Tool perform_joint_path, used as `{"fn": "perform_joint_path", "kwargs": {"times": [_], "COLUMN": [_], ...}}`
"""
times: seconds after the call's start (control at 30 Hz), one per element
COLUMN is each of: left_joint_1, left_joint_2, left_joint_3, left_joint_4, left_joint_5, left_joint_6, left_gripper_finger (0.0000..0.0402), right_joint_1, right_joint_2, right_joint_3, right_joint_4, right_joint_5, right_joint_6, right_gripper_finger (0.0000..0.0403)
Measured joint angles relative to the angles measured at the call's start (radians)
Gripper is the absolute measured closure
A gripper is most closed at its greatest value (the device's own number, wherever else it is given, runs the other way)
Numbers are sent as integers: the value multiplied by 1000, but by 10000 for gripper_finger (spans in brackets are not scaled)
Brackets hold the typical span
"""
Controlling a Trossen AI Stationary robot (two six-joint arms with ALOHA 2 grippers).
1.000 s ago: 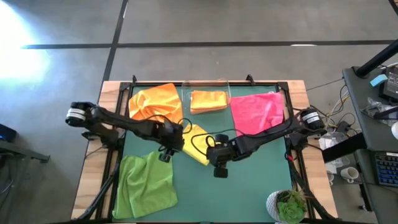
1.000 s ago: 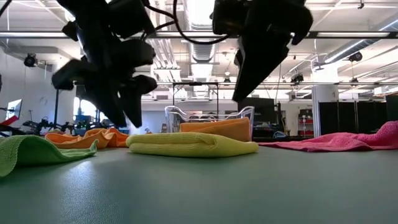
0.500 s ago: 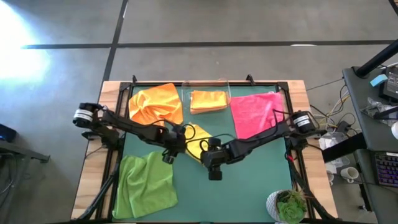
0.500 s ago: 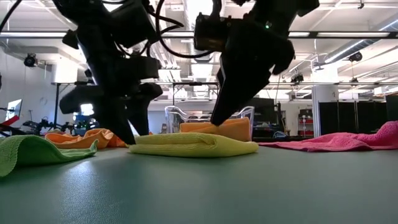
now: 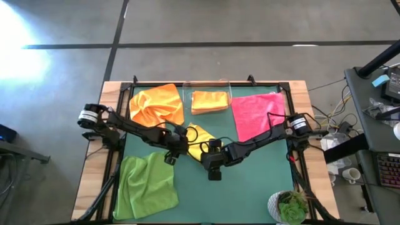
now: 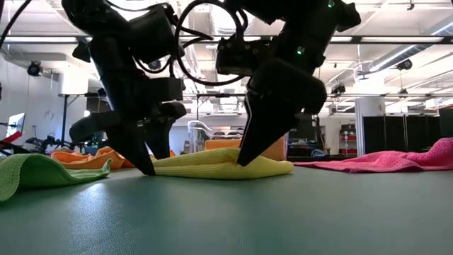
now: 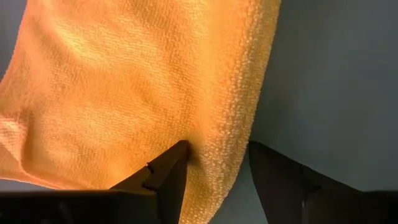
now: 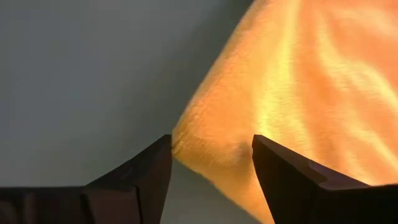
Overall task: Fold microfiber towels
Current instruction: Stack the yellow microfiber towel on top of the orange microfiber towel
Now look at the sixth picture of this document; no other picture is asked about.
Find red flat object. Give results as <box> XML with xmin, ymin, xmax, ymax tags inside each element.
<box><xmin>0</xmin><ymin>131</ymin><xmax>21</xmax><ymax>145</ymax></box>

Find clear plastic bin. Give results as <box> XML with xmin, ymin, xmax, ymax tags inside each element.
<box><xmin>187</xmin><ymin>120</ymin><xmax>294</xmax><ymax>162</ymax></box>

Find white column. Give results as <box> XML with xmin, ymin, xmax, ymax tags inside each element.
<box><xmin>355</xmin><ymin>72</ymin><xmax>386</xmax><ymax>157</ymax></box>

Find black beam with light strips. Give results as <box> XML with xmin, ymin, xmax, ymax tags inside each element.
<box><xmin>3</xmin><ymin>35</ymin><xmax>453</xmax><ymax>45</ymax></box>

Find pink microfiber towel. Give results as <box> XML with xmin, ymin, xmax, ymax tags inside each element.
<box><xmin>293</xmin><ymin>137</ymin><xmax>453</xmax><ymax>174</ymax></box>

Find narrow black partition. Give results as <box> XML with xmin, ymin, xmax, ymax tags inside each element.
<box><xmin>438</xmin><ymin>108</ymin><xmax>453</xmax><ymax>139</ymax></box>

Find bright computer monitor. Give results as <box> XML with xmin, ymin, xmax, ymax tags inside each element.
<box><xmin>6</xmin><ymin>112</ymin><xmax>27</xmax><ymax>138</ymax></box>

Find yellow microfiber towel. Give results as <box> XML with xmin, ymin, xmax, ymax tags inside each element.
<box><xmin>150</xmin><ymin>147</ymin><xmax>294</xmax><ymax>181</ymax></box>

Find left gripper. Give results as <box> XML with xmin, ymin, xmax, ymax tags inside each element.
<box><xmin>69</xmin><ymin>35</ymin><xmax>188</xmax><ymax>177</ymax></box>

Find wide black partition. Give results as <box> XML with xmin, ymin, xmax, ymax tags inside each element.
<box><xmin>362</xmin><ymin>113</ymin><xmax>442</xmax><ymax>153</ymax></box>

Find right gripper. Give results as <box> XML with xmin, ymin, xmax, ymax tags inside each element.
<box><xmin>236</xmin><ymin>28</ymin><xmax>327</xmax><ymax>167</ymax></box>

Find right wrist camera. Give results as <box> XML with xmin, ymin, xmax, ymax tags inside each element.
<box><xmin>215</xmin><ymin>37</ymin><xmax>275</xmax><ymax>77</ymax></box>

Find black workstation frame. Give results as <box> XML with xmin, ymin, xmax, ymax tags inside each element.
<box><xmin>58</xmin><ymin>92</ymin><xmax>117</xmax><ymax>146</ymax></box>

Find green microfiber towel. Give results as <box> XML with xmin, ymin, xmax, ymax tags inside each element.
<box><xmin>0</xmin><ymin>154</ymin><xmax>113</xmax><ymax>203</ymax></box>

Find red shelf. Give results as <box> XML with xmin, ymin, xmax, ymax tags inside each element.
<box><xmin>339</xmin><ymin>123</ymin><xmax>357</xmax><ymax>155</ymax></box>

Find orange microfiber towel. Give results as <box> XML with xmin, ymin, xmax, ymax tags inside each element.
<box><xmin>204</xmin><ymin>136</ymin><xmax>287</xmax><ymax>162</ymax></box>
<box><xmin>51</xmin><ymin>147</ymin><xmax>176</xmax><ymax>170</ymax></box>

